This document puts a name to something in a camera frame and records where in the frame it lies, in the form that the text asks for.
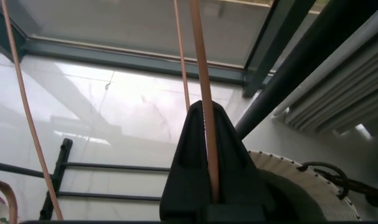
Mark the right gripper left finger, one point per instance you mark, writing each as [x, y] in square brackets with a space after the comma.
[185, 180]

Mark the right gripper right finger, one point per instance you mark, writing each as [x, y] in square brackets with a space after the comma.
[238, 186]

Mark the white laundry basket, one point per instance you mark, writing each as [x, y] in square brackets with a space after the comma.
[300, 174]

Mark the black clothes rack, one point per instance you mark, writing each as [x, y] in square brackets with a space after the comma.
[114, 167]

